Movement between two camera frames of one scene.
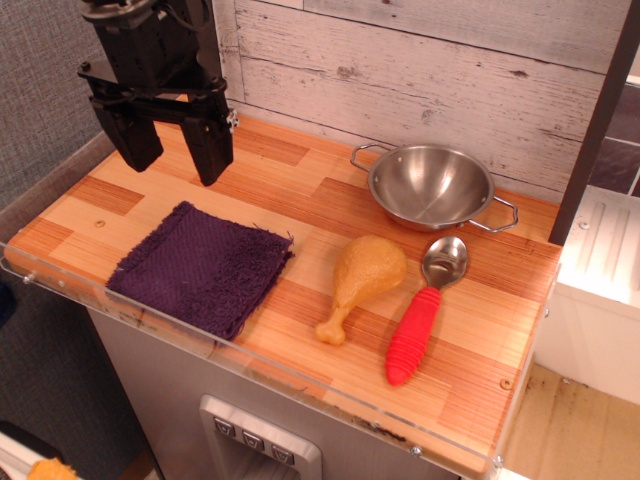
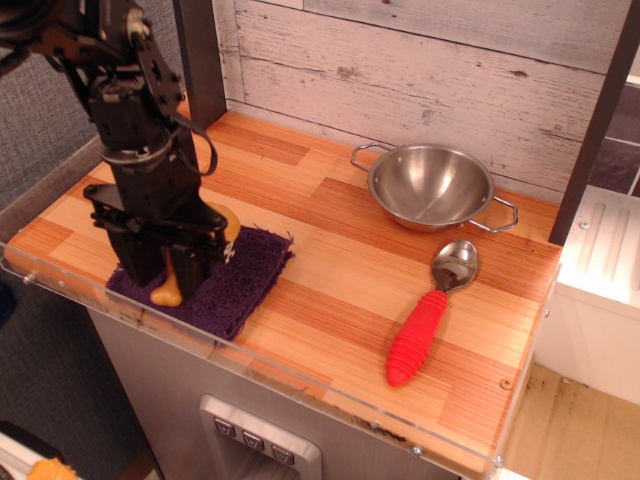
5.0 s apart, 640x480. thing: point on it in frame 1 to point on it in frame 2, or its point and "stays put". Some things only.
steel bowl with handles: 434,187 stays put
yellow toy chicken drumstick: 365,268 to 168,292
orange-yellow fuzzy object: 52,469 stays put
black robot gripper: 147,56 to 151,148
